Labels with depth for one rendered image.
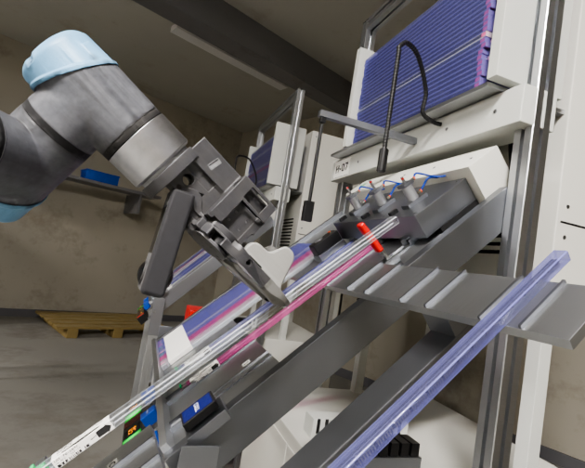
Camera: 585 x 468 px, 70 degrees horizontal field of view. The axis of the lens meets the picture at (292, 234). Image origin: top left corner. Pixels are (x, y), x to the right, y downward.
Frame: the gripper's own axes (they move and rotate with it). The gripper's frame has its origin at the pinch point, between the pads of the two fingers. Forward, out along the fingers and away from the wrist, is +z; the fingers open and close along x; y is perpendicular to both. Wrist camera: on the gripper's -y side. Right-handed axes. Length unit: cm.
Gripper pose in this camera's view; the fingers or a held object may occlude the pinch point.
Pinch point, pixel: (274, 301)
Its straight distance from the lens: 52.0
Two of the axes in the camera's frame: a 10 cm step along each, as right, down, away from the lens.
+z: 6.4, 7.0, 3.1
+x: -4.4, 0.0, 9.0
